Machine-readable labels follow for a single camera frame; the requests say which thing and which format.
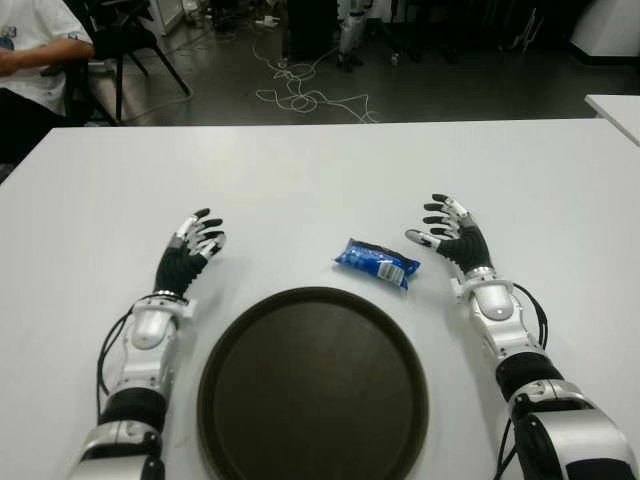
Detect white glass-front cabinet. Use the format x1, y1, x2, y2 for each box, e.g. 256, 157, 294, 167
149, 0, 184, 37

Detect white cabinet with black base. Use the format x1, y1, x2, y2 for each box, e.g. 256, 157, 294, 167
569, 0, 640, 65

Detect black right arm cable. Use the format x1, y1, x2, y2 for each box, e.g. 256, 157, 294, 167
512, 282, 551, 351

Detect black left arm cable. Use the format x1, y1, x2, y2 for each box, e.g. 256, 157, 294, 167
96, 299, 146, 401

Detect round dark brown tray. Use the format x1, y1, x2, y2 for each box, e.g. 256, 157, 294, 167
196, 286, 431, 480

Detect white side table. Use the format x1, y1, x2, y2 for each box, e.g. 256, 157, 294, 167
584, 93, 640, 149

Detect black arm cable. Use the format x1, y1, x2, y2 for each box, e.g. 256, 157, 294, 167
96, 299, 146, 401
512, 282, 551, 351

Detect silver humanoid robot legs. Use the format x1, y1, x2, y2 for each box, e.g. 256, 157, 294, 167
335, 0, 366, 69

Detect metal folding stand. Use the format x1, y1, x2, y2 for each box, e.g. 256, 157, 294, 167
499, 7, 541, 54

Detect tangled white floor cable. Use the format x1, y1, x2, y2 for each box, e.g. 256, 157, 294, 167
249, 34, 381, 125

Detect black chair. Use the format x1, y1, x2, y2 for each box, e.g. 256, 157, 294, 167
74, 0, 192, 126

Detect blue Oreo cookie packet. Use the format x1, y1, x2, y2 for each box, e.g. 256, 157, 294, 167
333, 237, 422, 292

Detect seated person in white shirt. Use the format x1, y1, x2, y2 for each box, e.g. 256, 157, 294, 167
0, 0, 96, 166

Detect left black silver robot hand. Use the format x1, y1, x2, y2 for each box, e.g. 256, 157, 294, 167
153, 208, 227, 300

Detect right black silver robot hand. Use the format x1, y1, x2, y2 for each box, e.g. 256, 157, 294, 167
404, 192, 499, 276

